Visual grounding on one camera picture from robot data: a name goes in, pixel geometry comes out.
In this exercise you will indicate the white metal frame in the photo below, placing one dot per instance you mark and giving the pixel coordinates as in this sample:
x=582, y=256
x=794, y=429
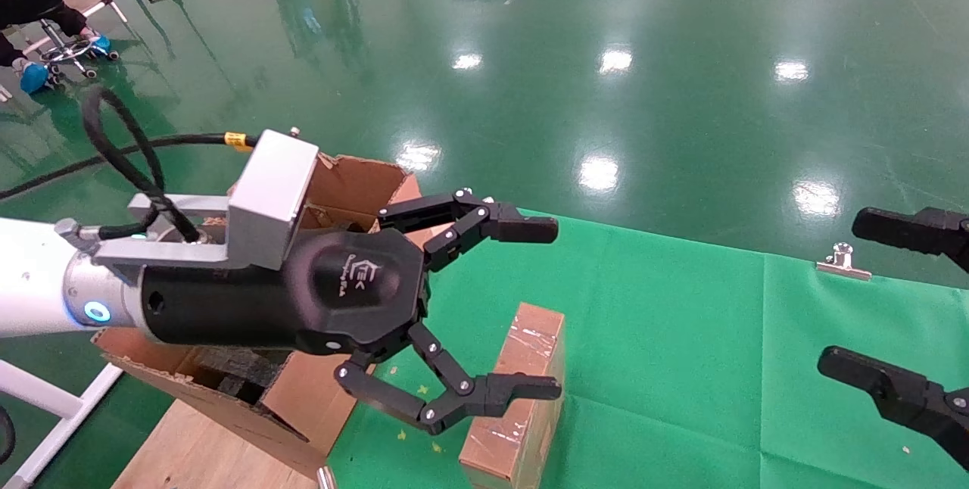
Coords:
x=45, y=398

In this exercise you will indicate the silver binder clip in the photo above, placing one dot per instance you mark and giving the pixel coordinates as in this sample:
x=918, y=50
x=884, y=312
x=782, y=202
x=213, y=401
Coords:
x=842, y=268

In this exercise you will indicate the green table cloth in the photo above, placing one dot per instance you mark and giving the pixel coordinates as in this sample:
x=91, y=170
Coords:
x=681, y=360

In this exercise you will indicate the blue shoe cover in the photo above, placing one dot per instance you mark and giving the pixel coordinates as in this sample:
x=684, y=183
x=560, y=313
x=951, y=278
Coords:
x=101, y=44
x=34, y=78

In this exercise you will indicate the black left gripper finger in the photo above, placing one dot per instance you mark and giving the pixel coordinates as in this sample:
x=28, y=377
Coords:
x=500, y=225
x=484, y=394

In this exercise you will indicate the black foam block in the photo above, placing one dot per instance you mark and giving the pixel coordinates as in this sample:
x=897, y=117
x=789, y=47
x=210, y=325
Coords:
x=242, y=372

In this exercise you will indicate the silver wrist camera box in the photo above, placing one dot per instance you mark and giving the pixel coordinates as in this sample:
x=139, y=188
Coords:
x=272, y=186

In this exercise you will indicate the small taped cardboard box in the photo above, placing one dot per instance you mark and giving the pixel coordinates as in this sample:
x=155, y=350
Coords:
x=534, y=337

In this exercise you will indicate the large open cardboard carton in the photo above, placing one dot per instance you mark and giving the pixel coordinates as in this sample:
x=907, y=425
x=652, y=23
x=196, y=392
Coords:
x=356, y=182

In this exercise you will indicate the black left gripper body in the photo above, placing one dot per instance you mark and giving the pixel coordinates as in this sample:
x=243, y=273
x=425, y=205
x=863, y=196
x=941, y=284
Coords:
x=348, y=292

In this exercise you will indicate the rolling stool chrome base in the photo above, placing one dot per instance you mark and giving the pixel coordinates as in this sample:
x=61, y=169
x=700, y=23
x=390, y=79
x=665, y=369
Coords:
x=68, y=50

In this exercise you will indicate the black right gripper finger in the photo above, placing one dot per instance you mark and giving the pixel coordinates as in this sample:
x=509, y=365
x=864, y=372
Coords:
x=908, y=230
x=901, y=394

